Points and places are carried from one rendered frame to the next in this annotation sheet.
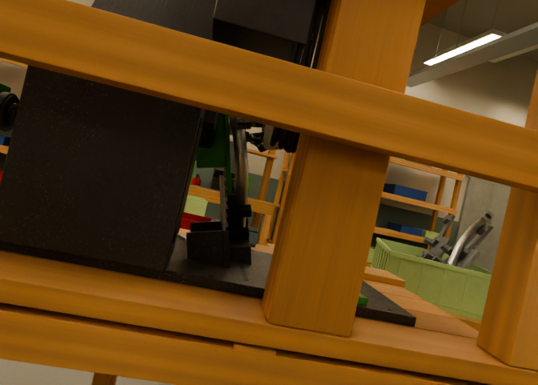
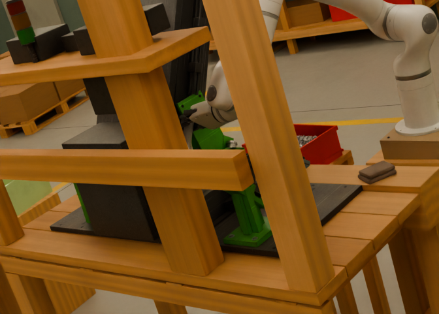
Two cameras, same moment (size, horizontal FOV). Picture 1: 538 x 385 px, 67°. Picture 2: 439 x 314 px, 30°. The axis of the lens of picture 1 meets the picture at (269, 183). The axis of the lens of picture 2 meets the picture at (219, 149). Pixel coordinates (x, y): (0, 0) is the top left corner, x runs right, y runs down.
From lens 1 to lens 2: 2.17 m
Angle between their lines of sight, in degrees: 57
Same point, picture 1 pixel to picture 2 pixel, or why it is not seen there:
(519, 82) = not seen: outside the picture
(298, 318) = (180, 268)
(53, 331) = (110, 279)
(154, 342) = (140, 281)
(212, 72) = (83, 170)
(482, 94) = not seen: outside the picture
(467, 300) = not seen: outside the picture
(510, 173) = (207, 185)
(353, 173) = (162, 192)
